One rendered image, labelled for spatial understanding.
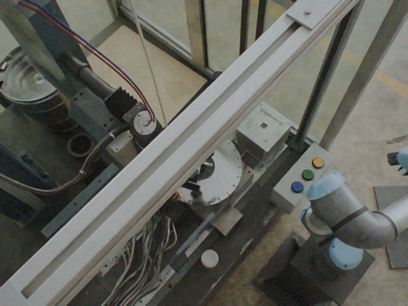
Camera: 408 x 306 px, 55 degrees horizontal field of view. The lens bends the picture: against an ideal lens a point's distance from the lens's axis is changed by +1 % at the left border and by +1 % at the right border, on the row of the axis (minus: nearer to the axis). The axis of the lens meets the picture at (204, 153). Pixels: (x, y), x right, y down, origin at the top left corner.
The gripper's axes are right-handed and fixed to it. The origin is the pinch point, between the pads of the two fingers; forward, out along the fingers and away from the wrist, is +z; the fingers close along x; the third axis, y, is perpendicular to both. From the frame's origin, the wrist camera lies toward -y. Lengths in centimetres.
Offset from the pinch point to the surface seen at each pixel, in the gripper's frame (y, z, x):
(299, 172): -38.9, 1.4, -0.6
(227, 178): -68, -4, -6
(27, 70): -156, -13, 39
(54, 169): -149, 16, 5
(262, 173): -52, 16, 4
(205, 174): -77, -5, -5
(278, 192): -47.4, 1.4, -9.7
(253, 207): -57, 16, -12
